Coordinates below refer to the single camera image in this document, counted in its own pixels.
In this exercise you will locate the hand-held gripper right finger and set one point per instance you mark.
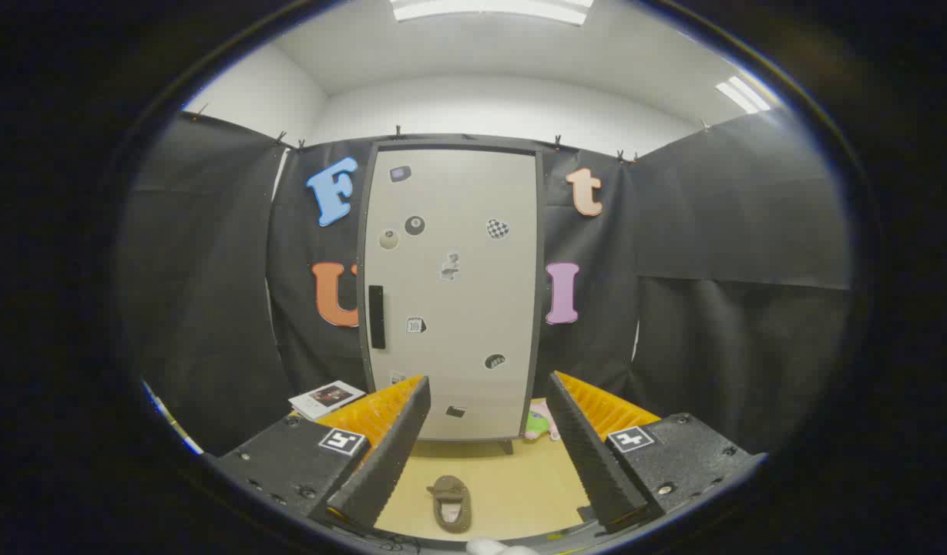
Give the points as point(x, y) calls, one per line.
point(592, 466)

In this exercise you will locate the dark grey shoe cabinet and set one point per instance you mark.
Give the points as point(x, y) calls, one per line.
point(541, 308)

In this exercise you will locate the small ceiling light panel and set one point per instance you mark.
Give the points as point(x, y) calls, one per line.
point(743, 94)

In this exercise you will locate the white book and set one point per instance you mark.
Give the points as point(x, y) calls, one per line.
point(327, 398)

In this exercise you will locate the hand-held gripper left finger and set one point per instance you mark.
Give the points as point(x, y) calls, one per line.
point(381, 470)

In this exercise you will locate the black backdrop cloth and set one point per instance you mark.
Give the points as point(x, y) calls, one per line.
point(712, 254)

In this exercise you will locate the green and pink plush toy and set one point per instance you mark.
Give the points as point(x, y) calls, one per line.
point(536, 424)

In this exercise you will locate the long ceiling light panel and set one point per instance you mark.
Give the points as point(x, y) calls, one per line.
point(488, 9)

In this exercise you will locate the brown fuzzy shoe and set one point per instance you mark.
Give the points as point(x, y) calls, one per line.
point(450, 505)

